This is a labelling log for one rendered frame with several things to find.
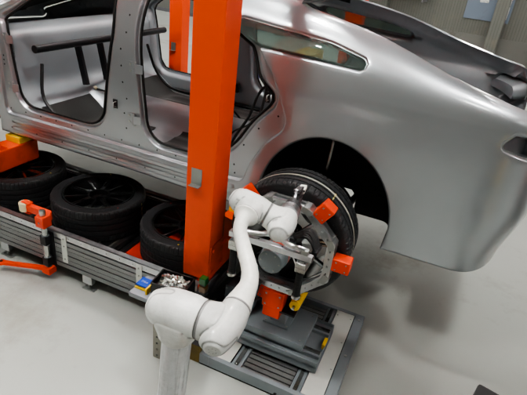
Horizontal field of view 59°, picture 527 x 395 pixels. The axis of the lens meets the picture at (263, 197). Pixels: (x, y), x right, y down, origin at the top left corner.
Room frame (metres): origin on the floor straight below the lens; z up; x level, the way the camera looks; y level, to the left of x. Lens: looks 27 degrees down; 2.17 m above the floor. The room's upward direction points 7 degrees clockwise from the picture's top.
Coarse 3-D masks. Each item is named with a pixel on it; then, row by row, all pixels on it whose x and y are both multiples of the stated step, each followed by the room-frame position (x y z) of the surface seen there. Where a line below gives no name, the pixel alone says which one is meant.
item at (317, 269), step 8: (256, 224) 2.30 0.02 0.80; (296, 240) 2.13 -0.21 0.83; (304, 240) 2.07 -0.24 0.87; (320, 240) 2.05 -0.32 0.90; (256, 248) 2.20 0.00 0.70; (256, 256) 2.15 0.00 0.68; (320, 256) 2.25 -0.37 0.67; (288, 264) 2.20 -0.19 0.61; (312, 264) 2.18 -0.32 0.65; (320, 264) 2.04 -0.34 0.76; (280, 272) 2.12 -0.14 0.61; (288, 272) 2.13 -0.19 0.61; (312, 272) 2.07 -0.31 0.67; (320, 272) 2.01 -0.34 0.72; (288, 280) 2.07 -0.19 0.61
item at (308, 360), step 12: (324, 324) 2.27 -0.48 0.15; (240, 336) 2.08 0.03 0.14; (252, 336) 2.09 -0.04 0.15; (312, 336) 2.15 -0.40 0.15; (324, 336) 2.17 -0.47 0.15; (264, 348) 2.03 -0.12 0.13; (276, 348) 2.00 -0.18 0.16; (288, 348) 2.03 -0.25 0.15; (312, 348) 2.02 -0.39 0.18; (324, 348) 2.05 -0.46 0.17; (288, 360) 1.98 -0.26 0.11; (300, 360) 1.95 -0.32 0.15; (312, 360) 1.96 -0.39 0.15
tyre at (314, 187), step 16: (272, 176) 2.23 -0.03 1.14; (288, 176) 2.18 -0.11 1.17; (320, 176) 2.23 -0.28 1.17; (288, 192) 2.09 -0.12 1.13; (320, 192) 2.08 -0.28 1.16; (336, 192) 2.16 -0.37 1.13; (352, 208) 2.18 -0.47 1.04; (336, 224) 2.00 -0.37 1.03; (352, 240) 2.05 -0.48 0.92; (320, 288) 2.01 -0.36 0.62
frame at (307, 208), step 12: (276, 192) 2.09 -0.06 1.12; (276, 204) 2.02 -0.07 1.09; (312, 204) 2.01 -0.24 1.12; (312, 216) 2.00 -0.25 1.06; (324, 228) 1.94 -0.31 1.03; (324, 240) 1.93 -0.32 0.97; (336, 240) 1.95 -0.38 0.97; (324, 264) 1.92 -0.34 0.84; (264, 276) 2.07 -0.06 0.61; (324, 276) 1.92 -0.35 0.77; (276, 288) 2.00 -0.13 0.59; (288, 288) 1.98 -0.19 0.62; (312, 288) 1.94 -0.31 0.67
